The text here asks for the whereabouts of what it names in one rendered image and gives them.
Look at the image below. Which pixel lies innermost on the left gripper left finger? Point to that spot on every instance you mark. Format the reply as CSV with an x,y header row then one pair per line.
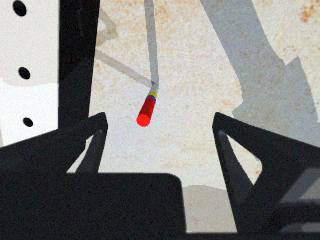
x,y
43,153

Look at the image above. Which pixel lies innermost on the white block with holes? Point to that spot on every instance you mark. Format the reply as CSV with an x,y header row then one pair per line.
x,y
56,42

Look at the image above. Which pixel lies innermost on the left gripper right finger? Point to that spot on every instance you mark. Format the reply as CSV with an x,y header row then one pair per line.
x,y
290,173

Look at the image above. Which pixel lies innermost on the red pin with yellow and blue bands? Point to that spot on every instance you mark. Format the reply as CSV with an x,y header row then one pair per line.
x,y
146,111

